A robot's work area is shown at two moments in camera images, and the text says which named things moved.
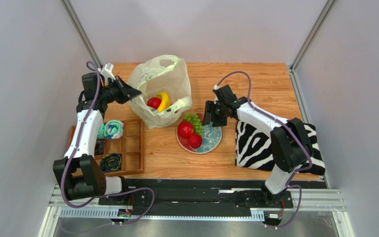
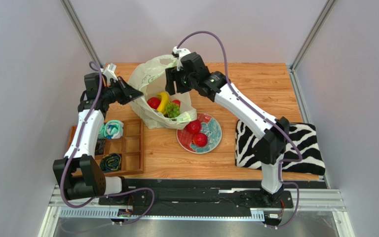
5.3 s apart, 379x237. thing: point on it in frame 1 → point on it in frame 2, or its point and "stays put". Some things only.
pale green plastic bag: [156, 74] stays put
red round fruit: [185, 129] → [193, 126]
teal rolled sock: [101, 134] stays put
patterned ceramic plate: [211, 138] stays put
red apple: [154, 102] stays put
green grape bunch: [197, 123] → [172, 110]
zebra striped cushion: [253, 149] stays put
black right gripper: [218, 111] → [170, 80]
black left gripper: [126, 92] stays put
